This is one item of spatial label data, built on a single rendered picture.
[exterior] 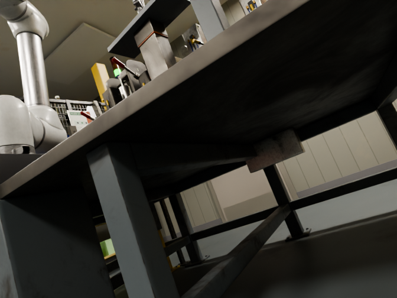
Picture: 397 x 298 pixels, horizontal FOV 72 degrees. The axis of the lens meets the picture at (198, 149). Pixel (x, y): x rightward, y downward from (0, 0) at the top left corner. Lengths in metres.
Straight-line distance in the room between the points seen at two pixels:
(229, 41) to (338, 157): 3.28
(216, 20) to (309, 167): 2.99
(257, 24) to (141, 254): 0.51
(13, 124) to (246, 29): 0.93
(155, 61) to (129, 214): 0.62
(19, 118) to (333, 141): 3.25
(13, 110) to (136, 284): 0.80
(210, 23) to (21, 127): 0.77
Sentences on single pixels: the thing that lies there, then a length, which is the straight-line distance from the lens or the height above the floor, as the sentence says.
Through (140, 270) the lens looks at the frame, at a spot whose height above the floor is 0.36.
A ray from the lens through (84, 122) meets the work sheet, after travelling 2.36.
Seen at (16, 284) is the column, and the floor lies 0.42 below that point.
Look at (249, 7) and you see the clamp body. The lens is 1.08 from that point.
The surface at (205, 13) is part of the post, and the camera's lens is 0.97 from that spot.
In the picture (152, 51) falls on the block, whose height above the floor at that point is 1.03.
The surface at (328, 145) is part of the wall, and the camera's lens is 3.69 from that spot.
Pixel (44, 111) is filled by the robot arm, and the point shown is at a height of 1.05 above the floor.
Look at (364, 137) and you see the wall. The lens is 3.70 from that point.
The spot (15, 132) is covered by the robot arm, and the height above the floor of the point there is 0.91.
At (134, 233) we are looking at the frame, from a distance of 0.65.
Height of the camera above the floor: 0.45
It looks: 10 degrees up
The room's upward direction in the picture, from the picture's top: 21 degrees counter-clockwise
